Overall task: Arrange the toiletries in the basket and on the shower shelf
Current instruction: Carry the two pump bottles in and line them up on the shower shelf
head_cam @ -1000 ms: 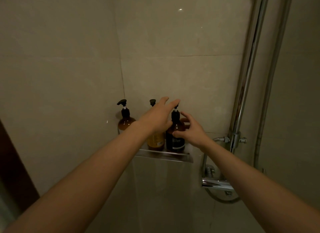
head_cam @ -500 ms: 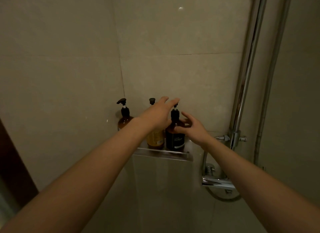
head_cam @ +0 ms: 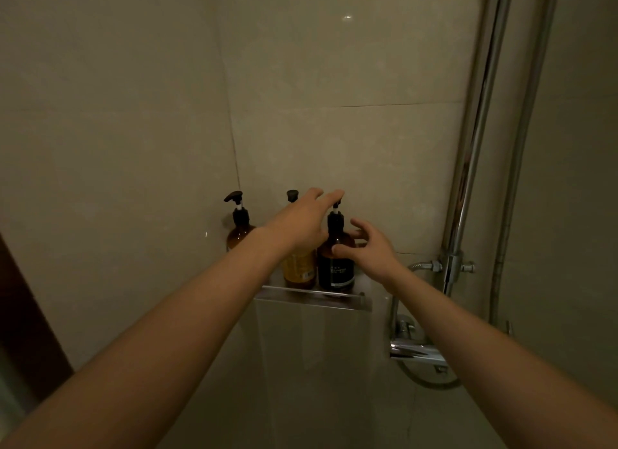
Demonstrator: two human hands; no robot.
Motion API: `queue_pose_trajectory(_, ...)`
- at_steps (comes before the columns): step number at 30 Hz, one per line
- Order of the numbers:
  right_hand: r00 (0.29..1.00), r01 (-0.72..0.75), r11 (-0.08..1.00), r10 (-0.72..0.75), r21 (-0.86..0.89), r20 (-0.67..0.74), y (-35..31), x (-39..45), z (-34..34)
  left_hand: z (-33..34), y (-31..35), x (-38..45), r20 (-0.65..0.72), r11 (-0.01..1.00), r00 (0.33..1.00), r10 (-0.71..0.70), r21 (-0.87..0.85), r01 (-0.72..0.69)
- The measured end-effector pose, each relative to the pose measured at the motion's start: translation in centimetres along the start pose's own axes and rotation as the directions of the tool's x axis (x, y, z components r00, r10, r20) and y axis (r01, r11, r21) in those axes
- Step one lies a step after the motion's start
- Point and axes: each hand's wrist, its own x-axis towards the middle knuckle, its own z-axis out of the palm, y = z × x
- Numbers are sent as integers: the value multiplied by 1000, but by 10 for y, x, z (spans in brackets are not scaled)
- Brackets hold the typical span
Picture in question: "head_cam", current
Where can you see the person's right hand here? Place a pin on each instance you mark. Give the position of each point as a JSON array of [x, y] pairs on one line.
[[376, 258]]

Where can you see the person's left hand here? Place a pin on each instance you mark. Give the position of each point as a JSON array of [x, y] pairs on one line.
[[301, 226]]

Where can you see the clear acrylic shower shelf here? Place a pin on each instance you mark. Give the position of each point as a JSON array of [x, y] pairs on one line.
[[314, 298]]

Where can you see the person's right forearm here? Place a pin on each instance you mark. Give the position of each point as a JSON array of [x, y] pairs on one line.
[[497, 366]]

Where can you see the person's left forearm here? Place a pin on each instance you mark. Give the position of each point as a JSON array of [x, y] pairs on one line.
[[145, 357]]

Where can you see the chrome shower mixer valve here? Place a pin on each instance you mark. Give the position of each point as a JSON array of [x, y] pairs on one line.
[[415, 352]]

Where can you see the chrome shower riser pipe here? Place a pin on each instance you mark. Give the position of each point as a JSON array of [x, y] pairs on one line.
[[475, 125]]

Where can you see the chrome shower mixer and pipes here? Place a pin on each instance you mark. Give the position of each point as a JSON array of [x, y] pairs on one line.
[[524, 149]]

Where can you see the brown wooden door frame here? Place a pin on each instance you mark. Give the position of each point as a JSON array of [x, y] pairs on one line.
[[29, 328]]

